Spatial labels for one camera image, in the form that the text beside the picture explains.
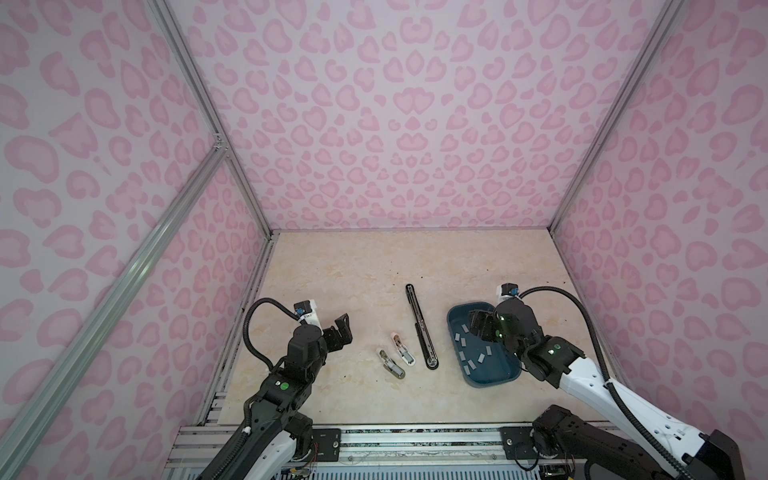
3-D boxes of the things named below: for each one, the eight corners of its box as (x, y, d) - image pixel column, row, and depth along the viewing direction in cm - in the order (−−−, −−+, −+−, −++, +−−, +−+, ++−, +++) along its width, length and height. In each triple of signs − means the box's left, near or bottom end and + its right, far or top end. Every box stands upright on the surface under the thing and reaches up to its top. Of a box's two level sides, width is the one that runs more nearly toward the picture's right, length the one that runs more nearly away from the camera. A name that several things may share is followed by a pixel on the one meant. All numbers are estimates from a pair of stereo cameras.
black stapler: (426, 370, 87) (427, 367, 85) (402, 289, 105) (402, 285, 103) (439, 367, 88) (440, 364, 86) (413, 287, 106) (413, 283, 104)
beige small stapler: (377, 358, 89) (375, 351, 84) (382, 353, 90) (381, 345, 85) (399, 382, 85) (399, 375, 80) (405, 376, 86) (406, 369, 81)
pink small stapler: (408, 368, 87) (409, 360, 83) (390, 343, 92) (389, 335, 88) (415, 363, 88) (416, 355, 84) (396, 338, 93) (396, 330, 89)
